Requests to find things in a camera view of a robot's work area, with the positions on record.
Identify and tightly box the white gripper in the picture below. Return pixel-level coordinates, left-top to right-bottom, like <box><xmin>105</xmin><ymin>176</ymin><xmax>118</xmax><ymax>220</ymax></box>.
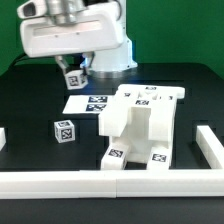
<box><xmin>20</xmin><ymin>1</ymin><xmax>124</xmax><ymax>75</ymax></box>

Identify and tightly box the white chair back assembly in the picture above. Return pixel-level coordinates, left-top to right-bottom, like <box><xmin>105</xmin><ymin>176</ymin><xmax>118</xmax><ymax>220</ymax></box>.
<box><xmin>116</xmin><ymin>84</ymin><xmax>185</xmax><ymax>158</ymax></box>

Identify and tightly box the white chair seat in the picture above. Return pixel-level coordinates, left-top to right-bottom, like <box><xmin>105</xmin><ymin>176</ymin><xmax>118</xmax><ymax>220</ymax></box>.
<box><xmin>98</xmin><ymin>95</ymin><xmax>177</xmax><ymax>170</ymax></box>

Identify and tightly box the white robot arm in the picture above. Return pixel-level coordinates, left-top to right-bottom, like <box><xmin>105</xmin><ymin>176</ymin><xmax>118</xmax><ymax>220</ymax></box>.
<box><xmin>17</xmin><ymin>0</ymin><xmax>137</xmax><ymax>78</ymax></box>

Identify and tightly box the white marker sheet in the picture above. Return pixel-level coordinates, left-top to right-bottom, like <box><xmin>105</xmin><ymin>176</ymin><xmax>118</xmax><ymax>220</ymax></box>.
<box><xmin>63</xmin><ymin>95</ymin><xmax>113</xmax><ymax>114</ymax></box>

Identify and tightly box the white left fence bar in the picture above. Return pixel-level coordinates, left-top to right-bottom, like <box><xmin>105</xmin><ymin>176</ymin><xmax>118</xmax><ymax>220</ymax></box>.
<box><xmin>0</xmin><ymin>128</ymin><xmax>6</xmax><ymax>151</ymax></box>

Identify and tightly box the white fence bar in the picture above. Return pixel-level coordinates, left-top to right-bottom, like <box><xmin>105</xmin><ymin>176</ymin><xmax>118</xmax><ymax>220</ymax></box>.
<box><xmin>196</xmin><ymin>125</ymin><xmax>224</xmax><ymax>170</ymax></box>
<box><xmin>0</xmin><ymin>128</ymin><xmax>6</xmax><ymax>151</ymax></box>
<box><xmin>0</xmin><ymin>170</ymin><xmax>224</xmax><ymax>199</ymax></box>

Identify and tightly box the white front fence bar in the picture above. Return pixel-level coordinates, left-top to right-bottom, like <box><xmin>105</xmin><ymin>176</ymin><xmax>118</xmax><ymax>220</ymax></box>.
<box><xmin>0</xmin><ymin>170</ymin><xmax>224</xmax><ymax>199</ymax></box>

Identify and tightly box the white right fence bar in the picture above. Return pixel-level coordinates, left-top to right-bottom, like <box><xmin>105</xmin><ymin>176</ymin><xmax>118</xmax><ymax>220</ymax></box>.
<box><xmin>196</xmin><ymin>125</ymin><xmax>224</xmax><ymax>170</ymax></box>

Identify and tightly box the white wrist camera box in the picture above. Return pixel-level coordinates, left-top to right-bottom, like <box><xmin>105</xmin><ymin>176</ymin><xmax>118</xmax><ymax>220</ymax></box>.
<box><xmin>17</xmin><ymin>0</ymin><xmax>48</xmax><ymax>19</ymax></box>

